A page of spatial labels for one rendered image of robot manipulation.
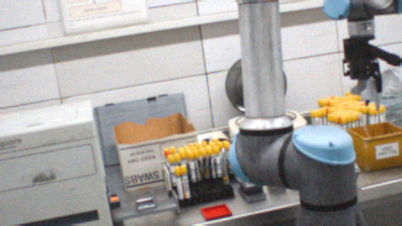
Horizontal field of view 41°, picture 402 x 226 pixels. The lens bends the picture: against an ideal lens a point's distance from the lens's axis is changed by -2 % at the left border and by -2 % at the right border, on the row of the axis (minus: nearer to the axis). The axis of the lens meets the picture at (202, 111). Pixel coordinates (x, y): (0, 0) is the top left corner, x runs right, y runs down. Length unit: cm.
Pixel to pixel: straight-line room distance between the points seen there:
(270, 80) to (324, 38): 101
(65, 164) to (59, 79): 65
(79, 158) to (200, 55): 79
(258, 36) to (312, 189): 32
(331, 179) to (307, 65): 107
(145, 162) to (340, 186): 74
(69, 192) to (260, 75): 54
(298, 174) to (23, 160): 64
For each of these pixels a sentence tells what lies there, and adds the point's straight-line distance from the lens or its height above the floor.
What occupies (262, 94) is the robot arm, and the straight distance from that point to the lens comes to 112.
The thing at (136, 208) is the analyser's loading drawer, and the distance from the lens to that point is 141.
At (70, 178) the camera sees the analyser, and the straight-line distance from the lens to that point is 134.
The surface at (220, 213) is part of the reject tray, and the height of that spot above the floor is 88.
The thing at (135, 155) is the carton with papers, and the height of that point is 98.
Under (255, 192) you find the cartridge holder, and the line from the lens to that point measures 148.
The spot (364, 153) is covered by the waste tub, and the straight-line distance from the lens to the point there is 159.
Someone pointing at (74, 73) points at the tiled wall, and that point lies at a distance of 194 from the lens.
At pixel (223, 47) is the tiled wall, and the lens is 199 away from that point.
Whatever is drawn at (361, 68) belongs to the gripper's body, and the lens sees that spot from 156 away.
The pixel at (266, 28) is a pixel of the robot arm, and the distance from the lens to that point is 112.
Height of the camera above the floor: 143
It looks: 13 degrees down
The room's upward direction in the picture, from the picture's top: 8 degrees counter-clockwise
